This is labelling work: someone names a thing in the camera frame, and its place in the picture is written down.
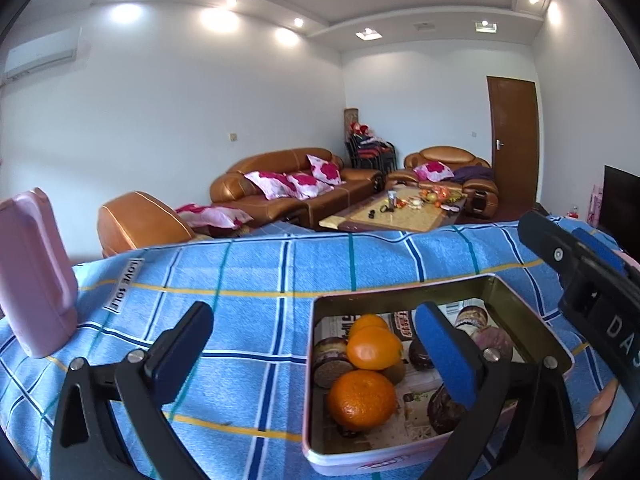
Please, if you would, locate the pink floral pillow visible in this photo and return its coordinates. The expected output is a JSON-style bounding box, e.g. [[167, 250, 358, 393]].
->
[[307, 155, 343, 186], [414, 162, 455, 182], [286, 172, 335, 198], [245, 171, 297, 200]]

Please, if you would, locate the pink floral blanket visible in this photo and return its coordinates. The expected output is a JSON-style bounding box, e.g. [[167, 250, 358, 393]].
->
[[175, 203, 253, 231]]

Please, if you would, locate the orange fruit pile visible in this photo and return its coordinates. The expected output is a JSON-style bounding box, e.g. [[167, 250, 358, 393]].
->
[[419, 186, 463, 206]]

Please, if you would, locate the orange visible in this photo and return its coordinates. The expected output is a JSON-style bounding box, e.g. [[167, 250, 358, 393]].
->
[[327, 370, 397, 432], [348, 314, 390, 333], [346, 326, 404, 371]]

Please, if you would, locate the pink tin box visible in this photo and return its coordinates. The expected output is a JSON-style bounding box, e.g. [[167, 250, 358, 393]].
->
[[302, 275, 576, 476]]

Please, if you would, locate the blue plaid cloth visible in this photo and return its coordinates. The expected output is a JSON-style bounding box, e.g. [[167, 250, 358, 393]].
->
[[0, 215, 640, 480]]

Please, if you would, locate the purple cloth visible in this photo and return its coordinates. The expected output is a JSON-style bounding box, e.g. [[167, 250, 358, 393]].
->
[[452, 166, 495, 183]]

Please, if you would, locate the brown wooden door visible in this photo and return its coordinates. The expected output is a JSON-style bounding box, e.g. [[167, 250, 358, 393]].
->
[[486, 76, 541, 221]]

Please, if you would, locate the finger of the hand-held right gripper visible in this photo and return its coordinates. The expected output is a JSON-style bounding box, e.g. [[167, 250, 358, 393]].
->
[[572, 227, 640, 286], [518, 211, 623, 288]]

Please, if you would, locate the large purple fruit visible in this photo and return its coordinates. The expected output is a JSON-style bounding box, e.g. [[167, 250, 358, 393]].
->
[[472, 327, 514, 363]]

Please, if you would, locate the wooden coffee table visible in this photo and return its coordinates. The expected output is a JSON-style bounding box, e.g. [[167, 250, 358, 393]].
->
[[319, 187, 468, 233]]

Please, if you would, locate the black television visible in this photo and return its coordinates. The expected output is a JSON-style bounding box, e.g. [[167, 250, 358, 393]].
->
[[599, 165, 640, 261]]

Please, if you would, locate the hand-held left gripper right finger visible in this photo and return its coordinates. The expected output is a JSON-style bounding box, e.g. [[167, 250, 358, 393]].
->
[[414, 302, 581, 480]]

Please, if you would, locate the pink bag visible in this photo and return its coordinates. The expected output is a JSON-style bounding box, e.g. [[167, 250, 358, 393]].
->
[[589, 185, 605, 228]]

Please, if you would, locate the stack of dark chairs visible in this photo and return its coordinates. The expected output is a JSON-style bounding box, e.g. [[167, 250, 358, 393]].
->
[[346, 132, 397, 171]]

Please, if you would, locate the pink plastic jug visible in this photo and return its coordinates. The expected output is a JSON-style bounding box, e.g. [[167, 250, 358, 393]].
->
[[0, 188, 79, 359]]

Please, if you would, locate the brown kiwi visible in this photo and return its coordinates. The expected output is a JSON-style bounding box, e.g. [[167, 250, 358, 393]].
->
[[382, 360, 407, 385]]

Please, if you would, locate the brown leather armchair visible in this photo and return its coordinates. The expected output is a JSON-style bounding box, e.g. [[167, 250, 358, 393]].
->
[[385, 146, 500, 218], [97, 191, 193, 259]]

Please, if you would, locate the person's right hand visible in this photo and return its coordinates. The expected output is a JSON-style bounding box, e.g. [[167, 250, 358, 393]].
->
[[576, 379, 623, 480]]

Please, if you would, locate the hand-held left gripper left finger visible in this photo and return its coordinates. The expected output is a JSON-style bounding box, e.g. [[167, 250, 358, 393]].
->
[[50, 301, 215, 480]]

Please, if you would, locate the brown leather three-seat sofa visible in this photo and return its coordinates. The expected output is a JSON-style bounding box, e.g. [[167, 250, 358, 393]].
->
[[210, 148, 383, 231]]

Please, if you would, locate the white air conditioner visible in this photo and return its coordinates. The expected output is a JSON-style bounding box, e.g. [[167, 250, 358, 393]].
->
[[5, 27, 81, 79]]

